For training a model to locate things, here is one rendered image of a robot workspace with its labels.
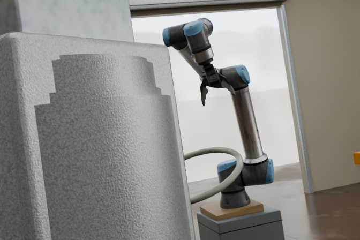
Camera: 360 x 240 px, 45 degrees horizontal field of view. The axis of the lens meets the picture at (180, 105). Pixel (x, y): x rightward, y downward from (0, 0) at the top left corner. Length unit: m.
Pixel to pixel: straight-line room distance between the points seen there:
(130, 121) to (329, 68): 7.39
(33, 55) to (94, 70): 0.07
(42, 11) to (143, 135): 0.19
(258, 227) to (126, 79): 2.19
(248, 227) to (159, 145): 2.12
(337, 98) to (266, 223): 5.37
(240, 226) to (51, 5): 2.18
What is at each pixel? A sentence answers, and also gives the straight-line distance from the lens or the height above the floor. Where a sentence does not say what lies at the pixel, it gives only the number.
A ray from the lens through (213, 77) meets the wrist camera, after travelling 1.84.
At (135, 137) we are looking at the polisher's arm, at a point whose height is 1.43.
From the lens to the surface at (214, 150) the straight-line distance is 2.23.
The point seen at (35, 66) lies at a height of 1.52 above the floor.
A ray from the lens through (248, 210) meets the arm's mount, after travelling 2.67.
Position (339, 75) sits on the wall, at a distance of 7.93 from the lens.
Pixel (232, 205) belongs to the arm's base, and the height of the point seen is 0.91.
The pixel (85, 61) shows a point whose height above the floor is 1.53.
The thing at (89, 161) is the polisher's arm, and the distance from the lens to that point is 0.47.
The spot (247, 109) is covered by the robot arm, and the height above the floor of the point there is 1.46.
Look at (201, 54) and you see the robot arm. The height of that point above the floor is 1.71.
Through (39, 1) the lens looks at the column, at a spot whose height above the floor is 1.61.
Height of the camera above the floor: 1.44
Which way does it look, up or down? 2 degrees up
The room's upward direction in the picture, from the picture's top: 8 degrees counter-clockwise
